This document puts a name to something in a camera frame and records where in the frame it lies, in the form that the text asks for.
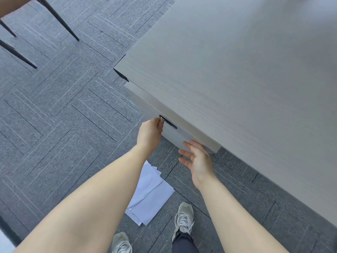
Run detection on person's left hand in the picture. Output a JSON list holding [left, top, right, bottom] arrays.
[[136, 117, 165, 156]]

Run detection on wooden chair with black legs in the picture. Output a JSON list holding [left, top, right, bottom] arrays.
[[0, 0, 80, 69]]

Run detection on person's right forearm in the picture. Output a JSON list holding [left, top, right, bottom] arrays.
[[196, 173, 290, 253]]

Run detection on person's left white sneaker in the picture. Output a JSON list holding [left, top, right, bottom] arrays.
[[111, 232, 133, 253]]

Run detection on large white paper sheet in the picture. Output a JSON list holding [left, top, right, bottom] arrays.
[[128, 179, 175, 226]]

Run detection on person's right white sneaker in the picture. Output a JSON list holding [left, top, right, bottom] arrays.
[[172, 202, 195, 243]]

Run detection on black drawer lock plate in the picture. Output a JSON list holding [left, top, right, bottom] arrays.
[[159, 115, 177, 129]]

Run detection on person's right hand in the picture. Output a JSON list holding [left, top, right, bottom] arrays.
[[178, 140, 217, 190]]

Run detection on person's dark trouser leg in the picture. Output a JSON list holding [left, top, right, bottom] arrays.
[[172, 232, 199, 253]]

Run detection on person's white sneaker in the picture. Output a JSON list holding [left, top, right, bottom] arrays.
[[111, 232, 133, 253], [172, 202, 195, 243]]

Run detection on person's left forearm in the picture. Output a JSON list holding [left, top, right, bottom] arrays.
[[13, 143, 151, 253]]

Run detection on white panel with black edge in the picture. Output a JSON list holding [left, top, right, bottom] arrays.
[[0, 216, 22, 253]]

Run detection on grey drawer cabinet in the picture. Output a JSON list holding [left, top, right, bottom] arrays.
[[124, 82, 222, 155]]

